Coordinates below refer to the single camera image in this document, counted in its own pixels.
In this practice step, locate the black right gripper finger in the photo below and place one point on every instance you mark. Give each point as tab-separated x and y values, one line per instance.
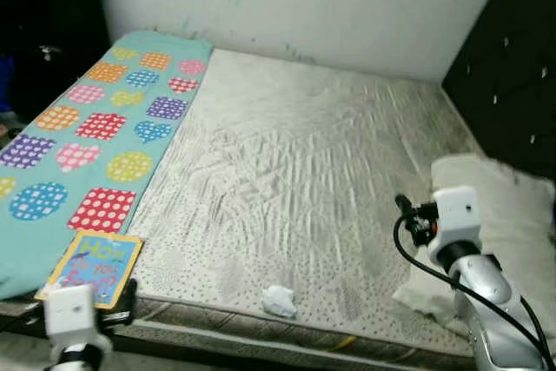
403	205

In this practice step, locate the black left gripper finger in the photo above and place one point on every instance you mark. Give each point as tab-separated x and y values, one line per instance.
133	297

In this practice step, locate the how do you feel book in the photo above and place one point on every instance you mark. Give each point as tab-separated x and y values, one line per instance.
91	268

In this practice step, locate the white pillow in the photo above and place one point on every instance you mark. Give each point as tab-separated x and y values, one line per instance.
512	215

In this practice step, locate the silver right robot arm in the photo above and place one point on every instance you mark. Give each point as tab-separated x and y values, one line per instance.
486	301

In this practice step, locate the teal sheet with colourful shapes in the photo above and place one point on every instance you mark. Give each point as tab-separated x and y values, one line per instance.
52	245

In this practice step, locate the white quilted mattress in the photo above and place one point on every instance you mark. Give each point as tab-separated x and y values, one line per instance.
287	171

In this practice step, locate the dark tufted headboard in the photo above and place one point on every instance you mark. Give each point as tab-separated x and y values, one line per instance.
512	67

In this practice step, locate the dark cabinet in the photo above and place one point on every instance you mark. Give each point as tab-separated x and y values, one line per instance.
43	6

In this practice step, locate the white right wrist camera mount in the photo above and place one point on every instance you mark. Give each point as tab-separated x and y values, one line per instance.
456	210

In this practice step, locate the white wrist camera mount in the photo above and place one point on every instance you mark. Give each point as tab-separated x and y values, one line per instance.
71	310
456	210

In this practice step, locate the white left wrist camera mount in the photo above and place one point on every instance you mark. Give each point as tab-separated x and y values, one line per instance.
71	310

